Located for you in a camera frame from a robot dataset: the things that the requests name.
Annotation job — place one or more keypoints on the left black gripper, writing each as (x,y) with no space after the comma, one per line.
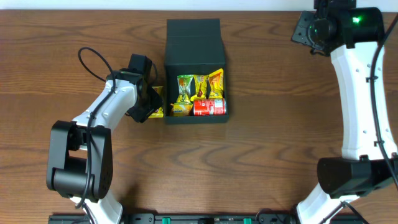
(158,102)

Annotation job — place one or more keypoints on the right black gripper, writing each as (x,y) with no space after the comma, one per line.
(305,19)

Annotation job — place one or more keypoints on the yellow chocolate snack packet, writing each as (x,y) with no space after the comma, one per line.
(159,101)

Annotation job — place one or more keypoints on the yellow biscuit packet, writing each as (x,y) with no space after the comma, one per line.
(181,109)

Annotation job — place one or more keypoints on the green snack packet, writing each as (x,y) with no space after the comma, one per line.
(184,87)

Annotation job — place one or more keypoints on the yellow-green snack packet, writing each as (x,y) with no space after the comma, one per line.
(200,87)

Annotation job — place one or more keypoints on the red Pringles can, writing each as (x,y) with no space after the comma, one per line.
(209,107)

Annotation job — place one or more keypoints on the dark green box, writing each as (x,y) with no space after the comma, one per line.
(193,47)

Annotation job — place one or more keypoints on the yellow orange snack packet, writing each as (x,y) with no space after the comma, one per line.
(215,80)

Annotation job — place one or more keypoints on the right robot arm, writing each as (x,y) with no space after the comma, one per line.
(353,37)

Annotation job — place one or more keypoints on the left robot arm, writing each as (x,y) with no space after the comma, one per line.
(80,163)

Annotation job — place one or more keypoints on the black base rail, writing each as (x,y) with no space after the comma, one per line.
(149,218)

